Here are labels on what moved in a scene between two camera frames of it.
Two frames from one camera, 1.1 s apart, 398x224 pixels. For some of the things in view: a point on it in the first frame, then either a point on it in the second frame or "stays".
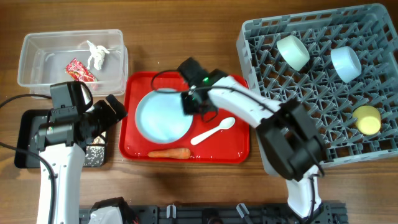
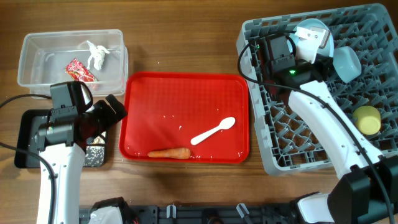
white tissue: (97, 55) stays
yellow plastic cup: (367, 119) stays
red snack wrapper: (79, 71) stays
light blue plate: (160, 117) → (329, 48)
